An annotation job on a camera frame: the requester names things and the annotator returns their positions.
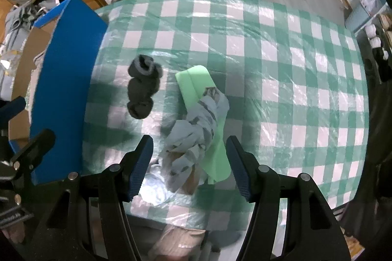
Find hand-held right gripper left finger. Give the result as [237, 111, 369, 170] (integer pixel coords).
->
[23, 135, 154, 261]

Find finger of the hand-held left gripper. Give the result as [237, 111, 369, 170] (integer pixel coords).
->
[0, 96, 27, 127]
[11, 128, 56, 186]

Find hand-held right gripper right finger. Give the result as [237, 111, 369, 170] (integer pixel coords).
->
[226, 135, 351, 261]

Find blue cardboard shoe box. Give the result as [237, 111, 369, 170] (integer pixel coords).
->
[9, 0, 108, 185]

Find grey-blue patterned cloth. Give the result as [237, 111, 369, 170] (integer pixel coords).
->
[159, 86, 230, 192]

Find dark grey socks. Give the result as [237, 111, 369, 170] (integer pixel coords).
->
[127, 55, 163, 119]

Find light green cloth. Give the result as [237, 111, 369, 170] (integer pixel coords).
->
[175, 65, 232, 183]

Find person's left hand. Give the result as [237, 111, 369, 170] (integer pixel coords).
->
[5, 218, 32, 247]

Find person's leg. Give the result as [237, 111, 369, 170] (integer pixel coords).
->
[150, 224, 242, 261]

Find grey hoodie pile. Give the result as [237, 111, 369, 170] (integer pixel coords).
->
[6, 0, 59, 32]

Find green checked tablecloth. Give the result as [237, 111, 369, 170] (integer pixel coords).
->
[83, 0, 369, 231]

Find group of shoes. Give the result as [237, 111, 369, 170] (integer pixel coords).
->
[366, 24, 392, 81]

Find small white plastic bag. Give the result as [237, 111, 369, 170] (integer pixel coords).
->
[360, 0, 383, 15]

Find white shoe rack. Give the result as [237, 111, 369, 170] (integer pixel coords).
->
[352, 0, 392, 84]

